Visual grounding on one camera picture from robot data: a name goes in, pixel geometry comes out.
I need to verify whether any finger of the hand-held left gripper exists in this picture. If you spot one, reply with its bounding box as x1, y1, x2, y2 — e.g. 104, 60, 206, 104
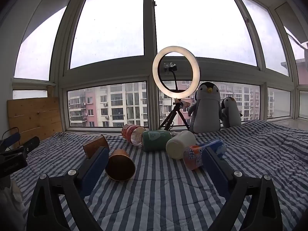
0, 132, 22, 152
15, 136, 40, 155

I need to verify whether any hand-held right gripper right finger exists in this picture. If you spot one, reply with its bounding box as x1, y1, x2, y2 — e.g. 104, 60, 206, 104
203, 146, 283, 231

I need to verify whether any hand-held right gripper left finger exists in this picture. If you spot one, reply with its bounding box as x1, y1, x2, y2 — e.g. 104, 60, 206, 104
26, 146, 110, 231

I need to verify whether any orange printed cup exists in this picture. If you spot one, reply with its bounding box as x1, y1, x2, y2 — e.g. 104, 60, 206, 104
183, 145, 205, 170

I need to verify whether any copper brown cup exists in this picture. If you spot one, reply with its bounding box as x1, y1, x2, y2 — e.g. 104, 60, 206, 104
82, 135, 110, 159
105, 149, 136, 182

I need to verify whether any white cup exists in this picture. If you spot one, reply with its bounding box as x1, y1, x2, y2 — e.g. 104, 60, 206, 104
166, 130, 197, 160

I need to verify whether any wooden board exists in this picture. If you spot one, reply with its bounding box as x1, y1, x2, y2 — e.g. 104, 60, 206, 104
7, 97, 63, 148

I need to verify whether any white cloth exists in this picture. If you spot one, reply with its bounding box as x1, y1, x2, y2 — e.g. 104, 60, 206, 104
0, 179, 26, 231

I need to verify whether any red transparent plastic bottle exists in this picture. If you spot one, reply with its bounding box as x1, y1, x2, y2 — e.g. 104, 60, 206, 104
121, 123, 147, 147

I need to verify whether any small grey penguin plush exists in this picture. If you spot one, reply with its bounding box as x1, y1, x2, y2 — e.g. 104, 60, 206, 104
221, 97, 243, 128

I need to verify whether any large grey penguin plush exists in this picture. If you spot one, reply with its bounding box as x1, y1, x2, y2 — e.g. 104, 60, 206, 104
188, 82, 224, 134

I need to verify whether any blue white striped blanket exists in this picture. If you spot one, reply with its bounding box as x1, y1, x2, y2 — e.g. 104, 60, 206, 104
11, 119, 308, 231

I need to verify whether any green sleeved bottle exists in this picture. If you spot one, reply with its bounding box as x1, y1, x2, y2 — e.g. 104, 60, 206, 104
141, 130, 180, 152

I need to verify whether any black tripod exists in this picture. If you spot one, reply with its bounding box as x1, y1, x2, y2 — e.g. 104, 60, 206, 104
159, 98, 191, 132

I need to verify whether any black phone holder gooseneck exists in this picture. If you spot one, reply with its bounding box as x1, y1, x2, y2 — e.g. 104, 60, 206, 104
163, 62, 180, 94

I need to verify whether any black cable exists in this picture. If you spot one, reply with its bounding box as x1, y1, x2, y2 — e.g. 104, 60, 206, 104
64, 131, 126, 139

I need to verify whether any ring light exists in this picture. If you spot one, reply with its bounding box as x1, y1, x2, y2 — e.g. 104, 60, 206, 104
152, 46, 200, 100

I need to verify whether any white window frame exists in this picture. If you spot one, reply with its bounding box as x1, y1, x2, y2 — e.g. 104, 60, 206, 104
11, 0, 308, 131

